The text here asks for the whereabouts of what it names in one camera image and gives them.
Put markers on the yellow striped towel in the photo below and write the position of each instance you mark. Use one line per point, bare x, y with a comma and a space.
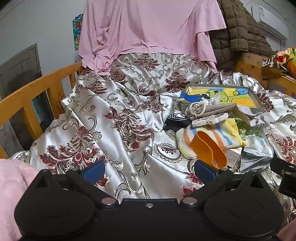
222, 134

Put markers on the bag of green pieces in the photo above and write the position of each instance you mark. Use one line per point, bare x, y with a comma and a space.
245, 129

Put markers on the orange cup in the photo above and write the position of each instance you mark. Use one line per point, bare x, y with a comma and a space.
217, 153

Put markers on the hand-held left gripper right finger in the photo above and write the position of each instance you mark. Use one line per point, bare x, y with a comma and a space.
205, 172

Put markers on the colourful printed cloth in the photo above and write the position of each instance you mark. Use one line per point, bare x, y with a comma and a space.
286, 60

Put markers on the pink bed sheet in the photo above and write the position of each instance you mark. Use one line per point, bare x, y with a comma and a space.
143, 23

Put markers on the navy striped sock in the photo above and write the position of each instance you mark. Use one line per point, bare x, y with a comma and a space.
175, 120

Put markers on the grey cabinet door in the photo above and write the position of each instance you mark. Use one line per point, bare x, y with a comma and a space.
16, 69

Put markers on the grey face mask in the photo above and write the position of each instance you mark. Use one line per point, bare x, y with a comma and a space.
252, 162

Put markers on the wooden bed rail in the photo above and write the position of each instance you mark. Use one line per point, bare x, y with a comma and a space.
23, 92

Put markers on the orange white medicine box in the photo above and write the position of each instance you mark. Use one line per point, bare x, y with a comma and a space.
233, 157

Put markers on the pink fluffy blanket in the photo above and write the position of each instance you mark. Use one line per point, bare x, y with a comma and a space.
11, 185

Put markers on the beige rolled cloth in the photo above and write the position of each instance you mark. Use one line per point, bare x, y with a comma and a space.
217, 109

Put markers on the floral satin bedspread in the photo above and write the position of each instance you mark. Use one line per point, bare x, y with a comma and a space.
104, 97

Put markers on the cartoon picture box lid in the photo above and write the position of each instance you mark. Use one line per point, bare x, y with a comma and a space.
242, 99

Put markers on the teal patterned wall poster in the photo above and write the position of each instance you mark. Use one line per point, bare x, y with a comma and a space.
77, 30

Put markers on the brown quilted jacket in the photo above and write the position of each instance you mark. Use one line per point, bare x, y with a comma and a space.
238, 34

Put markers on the grey cloth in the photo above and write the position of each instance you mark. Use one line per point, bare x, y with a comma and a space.
260, 119

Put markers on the white crumpled cloth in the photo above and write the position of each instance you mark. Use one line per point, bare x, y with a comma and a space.
216, 100

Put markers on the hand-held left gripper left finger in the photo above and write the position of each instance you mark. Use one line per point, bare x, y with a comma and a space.
93, 171

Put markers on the white air conditioner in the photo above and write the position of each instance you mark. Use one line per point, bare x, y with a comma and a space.
268, 17

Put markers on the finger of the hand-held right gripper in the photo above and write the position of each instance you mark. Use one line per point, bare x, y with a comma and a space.
286, 177

